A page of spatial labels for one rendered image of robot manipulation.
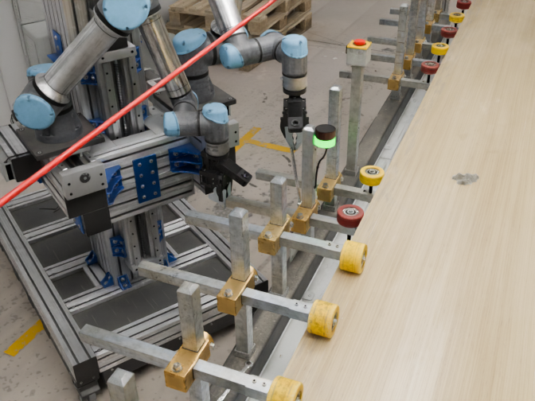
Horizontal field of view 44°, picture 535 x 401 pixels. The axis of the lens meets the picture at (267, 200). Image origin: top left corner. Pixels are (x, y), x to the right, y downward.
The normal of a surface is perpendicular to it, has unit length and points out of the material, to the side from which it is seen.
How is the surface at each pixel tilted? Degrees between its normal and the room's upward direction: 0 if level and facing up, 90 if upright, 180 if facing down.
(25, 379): 0
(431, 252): 0
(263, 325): 0
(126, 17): 85
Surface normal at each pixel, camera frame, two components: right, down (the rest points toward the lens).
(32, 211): -0.02, -0.83
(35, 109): -0.06, 0.62
